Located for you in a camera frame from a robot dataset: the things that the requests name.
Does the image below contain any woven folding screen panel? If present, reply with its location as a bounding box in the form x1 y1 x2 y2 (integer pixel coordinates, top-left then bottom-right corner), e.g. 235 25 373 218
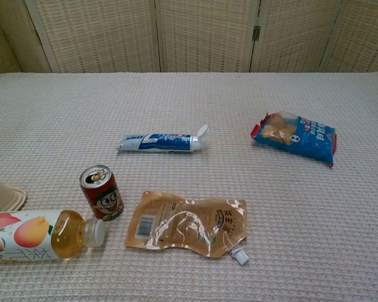
0 0 23 78
0 0 161 75
250 0 346 74
319 0 378 74
154 0 260 74

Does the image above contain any white woven tablecloth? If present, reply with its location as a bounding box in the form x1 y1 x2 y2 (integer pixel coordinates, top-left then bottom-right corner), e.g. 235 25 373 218
0 71 378 302

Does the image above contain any peach tea bottle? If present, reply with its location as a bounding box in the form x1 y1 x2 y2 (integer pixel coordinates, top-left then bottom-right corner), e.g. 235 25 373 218
0 209 106 264

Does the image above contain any beige takeaway box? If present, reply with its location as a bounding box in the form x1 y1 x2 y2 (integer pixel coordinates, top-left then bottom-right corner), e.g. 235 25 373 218
0 179 28 213

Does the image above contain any blue white toothpaste tube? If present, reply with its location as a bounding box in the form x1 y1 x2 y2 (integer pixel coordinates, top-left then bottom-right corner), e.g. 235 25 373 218
117 124 210 154

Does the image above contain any red cartoon drink can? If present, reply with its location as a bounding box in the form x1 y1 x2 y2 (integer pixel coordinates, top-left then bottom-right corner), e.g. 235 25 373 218
79 164 125 222

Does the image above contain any brown spout pouch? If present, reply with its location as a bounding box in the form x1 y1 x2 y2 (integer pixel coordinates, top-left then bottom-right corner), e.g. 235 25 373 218
124 191 250 267

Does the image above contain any blue snack bag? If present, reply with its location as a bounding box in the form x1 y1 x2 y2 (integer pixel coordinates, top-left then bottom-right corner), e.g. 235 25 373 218
250 111 338 167

